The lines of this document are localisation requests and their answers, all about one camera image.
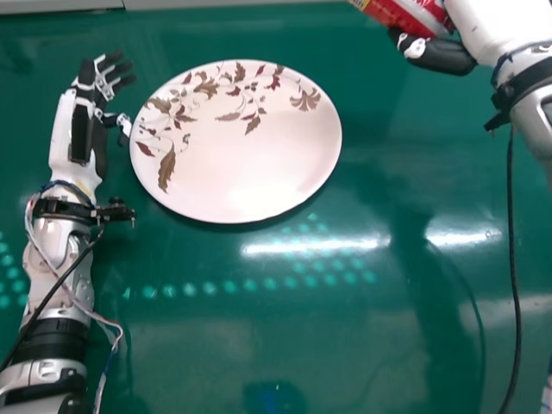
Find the white plate, brown leaf pattern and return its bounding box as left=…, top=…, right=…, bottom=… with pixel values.
left=129, top=60, right=344, bottom=225

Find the black cable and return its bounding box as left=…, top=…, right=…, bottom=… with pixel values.
left=0, top=226, right=107, bottom=372
left=495, top=124, right=524, bottom=414

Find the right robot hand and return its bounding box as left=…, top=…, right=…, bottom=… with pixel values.
left=386, top=0, right=552, bottom=133

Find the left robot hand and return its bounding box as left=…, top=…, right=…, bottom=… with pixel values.
left=28, top=50, right=139, bottom=229

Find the red biscuit packet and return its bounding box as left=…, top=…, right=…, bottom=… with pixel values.
left=351, top=0, right=456, bottom=38

